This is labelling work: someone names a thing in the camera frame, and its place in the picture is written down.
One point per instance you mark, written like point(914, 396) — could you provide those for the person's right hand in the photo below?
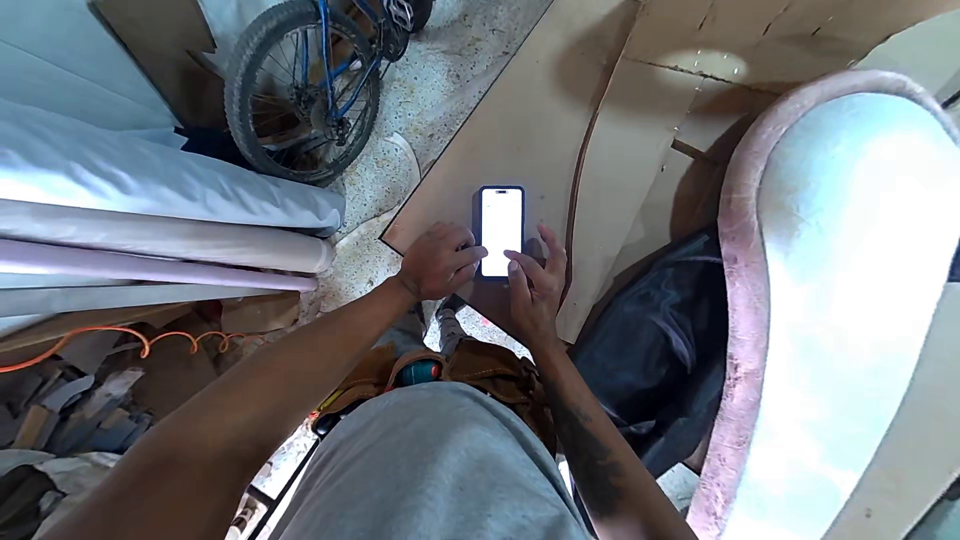
point(538, 304)

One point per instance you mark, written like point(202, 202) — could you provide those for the person's left hand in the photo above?
point(431, 262)

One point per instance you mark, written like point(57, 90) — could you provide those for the person's left index finger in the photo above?
point(471, 257)

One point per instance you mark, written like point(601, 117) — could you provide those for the person's left fingers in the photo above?
point(451, 232)

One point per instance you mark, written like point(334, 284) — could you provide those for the person's right thumb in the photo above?
point(517, 279)

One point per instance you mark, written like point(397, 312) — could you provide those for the person's right fingers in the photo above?
point(554, 248)

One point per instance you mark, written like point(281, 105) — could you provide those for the person's left thumb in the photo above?
point(463, 278)

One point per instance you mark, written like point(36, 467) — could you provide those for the person's right index finger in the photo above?
point(528, 265)

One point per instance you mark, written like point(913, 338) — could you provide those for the person's left forearm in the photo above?
point(255, 405)

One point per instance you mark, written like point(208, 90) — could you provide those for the person's right forearm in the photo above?
point(600, 450)

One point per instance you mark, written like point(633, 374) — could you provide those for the smartphone with dark case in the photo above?
point(501, 225)

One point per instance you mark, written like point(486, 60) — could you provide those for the person's legs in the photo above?
point(409, 330)

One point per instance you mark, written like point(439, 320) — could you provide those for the brown leather tool belt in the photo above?
point(491, 367)

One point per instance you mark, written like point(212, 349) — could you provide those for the large brown cardboard sheet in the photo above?
point(525, 135)

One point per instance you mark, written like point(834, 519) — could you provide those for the black fabric bag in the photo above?
point(660, 337)

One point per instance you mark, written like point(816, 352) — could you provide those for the blue bicycle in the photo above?
point(365, 81)

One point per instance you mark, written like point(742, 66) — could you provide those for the person's body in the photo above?
point(435, 465)

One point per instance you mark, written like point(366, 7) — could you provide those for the white fabric roll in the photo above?
point(172, 237)

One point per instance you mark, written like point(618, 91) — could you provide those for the thin lilac fabric roll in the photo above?
point(165, 267)

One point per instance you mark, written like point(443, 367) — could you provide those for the thick pale blue fabric roll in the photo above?
point(165, 176)

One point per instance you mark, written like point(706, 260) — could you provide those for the white cushion with pink trim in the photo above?
point(847, 300)

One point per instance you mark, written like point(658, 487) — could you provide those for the pale grey fabric roll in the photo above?
point(127, 297)

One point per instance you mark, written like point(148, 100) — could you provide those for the brown board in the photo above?
point(157, 56)

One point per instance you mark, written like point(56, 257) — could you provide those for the pile of mixed scraps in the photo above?
point(97, 401)

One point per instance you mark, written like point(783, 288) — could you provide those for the white covered panel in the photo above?
point(67, 60)

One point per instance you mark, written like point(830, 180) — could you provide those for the white and dark crumpled cloth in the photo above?
point(56, 480)

